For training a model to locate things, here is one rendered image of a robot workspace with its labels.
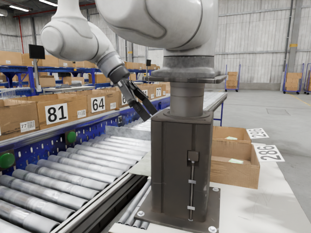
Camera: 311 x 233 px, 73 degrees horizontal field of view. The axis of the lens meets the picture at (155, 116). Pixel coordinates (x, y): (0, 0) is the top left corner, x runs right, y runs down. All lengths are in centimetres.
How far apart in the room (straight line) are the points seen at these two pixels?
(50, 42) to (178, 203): 60
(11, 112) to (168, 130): 86
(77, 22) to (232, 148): 92
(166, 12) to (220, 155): 92
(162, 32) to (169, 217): 55
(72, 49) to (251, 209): 77
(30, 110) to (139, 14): 101
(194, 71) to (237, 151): 70
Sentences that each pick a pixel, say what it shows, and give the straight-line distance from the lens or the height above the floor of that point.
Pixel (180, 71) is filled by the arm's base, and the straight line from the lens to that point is 59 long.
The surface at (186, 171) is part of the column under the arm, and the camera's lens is 65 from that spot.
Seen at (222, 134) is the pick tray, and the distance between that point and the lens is 150.
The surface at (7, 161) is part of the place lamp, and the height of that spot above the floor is 81.
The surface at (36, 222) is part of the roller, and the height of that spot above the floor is 75.
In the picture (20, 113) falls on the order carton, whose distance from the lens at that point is 128.
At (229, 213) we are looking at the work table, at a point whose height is 75.
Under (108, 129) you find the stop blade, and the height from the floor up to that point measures 78.
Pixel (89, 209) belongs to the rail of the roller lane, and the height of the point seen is 74.
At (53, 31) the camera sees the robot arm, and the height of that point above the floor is 132.
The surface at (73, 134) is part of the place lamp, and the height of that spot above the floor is 83.
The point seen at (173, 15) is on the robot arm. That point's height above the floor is 131.
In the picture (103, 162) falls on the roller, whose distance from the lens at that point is 116.
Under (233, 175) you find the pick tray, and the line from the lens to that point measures 94.
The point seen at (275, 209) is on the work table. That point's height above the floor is 75.
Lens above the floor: 121
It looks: 12 degrees down
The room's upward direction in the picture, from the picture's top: straight up
